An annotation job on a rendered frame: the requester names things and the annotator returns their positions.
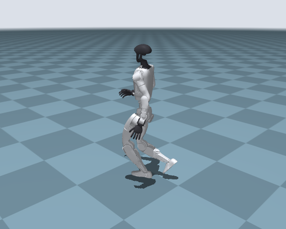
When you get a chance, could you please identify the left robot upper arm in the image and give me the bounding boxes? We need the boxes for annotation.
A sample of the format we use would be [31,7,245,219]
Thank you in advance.
[133,71,151,102]

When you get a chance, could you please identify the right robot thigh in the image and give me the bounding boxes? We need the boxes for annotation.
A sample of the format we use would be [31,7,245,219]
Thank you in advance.
[136,114,154,151]

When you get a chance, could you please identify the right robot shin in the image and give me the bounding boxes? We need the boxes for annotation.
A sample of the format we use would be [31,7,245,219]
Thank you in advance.
[142,142,170,164]

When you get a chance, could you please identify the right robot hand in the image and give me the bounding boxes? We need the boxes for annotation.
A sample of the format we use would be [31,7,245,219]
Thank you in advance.
[119,89,134,98]

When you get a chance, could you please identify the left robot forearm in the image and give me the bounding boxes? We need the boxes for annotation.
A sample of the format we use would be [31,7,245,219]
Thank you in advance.
[139,96,150,124]

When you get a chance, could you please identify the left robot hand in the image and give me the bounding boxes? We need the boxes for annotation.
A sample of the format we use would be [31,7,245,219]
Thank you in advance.
[129,118,145,140]

